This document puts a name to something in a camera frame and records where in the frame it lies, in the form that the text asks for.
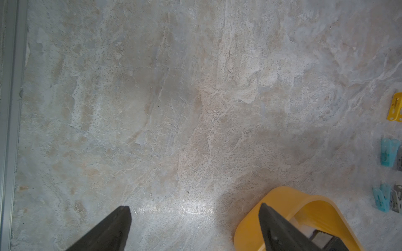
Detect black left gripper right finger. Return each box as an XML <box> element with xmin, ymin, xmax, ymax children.
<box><xmin>258</xmin><ymin>203</ymin><xmax>321</xmax><ymax>251</ymax></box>

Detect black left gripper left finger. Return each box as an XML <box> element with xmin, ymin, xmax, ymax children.
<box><xmin>68</xmin><ymin>206</ymin><xmax>132</xmax><ymax>251</ymax></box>

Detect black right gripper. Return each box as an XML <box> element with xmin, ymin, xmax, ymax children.
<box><xmin>309</xmin><ymin>230</ymin><xmax>349</xmax><ymax>251</ymax></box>

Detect teal clothespin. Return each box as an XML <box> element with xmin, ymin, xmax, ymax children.
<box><xmin>381</xmin><ymin>138</ymin><xmax>401</xmax><ymax>168</ymax></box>
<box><xmin>372</xmin><ymin>184</ymin><xmax>391</xmax><ymax>212</ymax></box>

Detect grey clothespin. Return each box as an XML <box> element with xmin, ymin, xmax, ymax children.
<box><xmin>390</xmin><ymin>185</ymin><xmax>402</xmax><ymax>214</ymax></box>
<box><xmin>396</xmin><ymin>146</ymin><xmax>402</xmax><ymax>172</ymax></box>

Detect yellow clothespin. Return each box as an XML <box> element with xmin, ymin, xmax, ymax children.
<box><xmin>387</xmin><ymin>92</ymin><xmax>402</xmax><ymax>122</ymax></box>

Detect yellow plastic storage box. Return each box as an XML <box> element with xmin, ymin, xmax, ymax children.
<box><xmin>233</xmin><ymin>186</ymin><xmax>364</xmax><ymax>251</ymax></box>

